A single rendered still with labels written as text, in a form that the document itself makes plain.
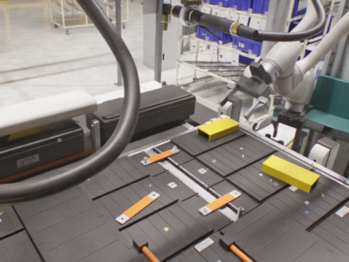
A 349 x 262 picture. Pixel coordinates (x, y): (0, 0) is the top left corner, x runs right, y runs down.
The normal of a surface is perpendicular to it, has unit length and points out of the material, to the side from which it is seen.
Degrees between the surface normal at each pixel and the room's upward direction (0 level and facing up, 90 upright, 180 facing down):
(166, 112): 90
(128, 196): 0
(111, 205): 0
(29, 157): 90
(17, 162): 90
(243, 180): 0
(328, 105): 90
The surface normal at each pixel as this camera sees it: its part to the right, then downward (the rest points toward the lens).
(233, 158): 0.04, -0.88
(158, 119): 0.62, 0.40
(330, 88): -0.65, 0.33
